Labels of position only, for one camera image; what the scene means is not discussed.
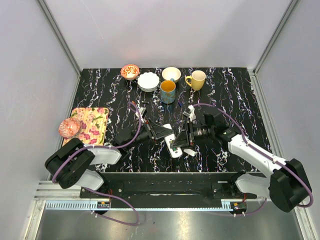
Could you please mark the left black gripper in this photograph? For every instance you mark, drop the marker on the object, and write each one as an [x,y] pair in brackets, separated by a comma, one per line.
[157,132]

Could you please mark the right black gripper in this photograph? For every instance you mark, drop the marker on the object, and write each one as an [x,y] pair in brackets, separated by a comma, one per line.
[186,138]

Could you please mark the white battery cover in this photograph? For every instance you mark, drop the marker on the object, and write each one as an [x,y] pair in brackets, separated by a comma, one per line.
[190,152]

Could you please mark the white remote control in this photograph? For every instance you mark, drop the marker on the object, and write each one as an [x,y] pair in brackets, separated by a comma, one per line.
[169,140]

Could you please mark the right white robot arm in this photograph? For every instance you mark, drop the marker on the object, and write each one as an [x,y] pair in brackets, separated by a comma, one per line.
[284,182]

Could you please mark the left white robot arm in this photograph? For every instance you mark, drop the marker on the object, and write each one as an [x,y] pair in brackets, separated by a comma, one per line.
[69,165]

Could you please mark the blue mug orange inside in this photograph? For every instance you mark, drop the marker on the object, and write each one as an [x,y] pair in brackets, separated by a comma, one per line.
[167,91]

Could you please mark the white scalloped bowl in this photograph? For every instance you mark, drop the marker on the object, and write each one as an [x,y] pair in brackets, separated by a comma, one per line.
[148,82]

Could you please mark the cream round bowl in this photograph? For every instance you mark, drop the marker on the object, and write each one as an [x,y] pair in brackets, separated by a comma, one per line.
[170,73]

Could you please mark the floral rectangular tray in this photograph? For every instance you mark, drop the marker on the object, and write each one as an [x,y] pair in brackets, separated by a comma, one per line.
[93,121]

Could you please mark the yellow mug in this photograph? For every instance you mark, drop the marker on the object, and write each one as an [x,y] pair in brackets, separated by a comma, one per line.
[196,80]

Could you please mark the orange floral small bowl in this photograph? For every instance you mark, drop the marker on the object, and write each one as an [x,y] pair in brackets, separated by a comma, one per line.
[130,72]

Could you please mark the red patterned bowl on tray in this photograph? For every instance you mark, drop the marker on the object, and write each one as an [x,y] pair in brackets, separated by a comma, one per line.
[69,127]

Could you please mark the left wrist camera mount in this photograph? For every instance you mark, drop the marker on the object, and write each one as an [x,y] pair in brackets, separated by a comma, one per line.
[141,114]

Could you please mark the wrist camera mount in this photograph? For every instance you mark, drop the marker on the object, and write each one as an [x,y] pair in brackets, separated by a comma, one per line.
[189,113]
[141,114]

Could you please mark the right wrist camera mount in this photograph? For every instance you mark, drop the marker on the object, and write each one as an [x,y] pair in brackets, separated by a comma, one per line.
[189,113]

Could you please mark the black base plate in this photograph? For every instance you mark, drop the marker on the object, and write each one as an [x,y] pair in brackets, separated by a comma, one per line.
[172,191]

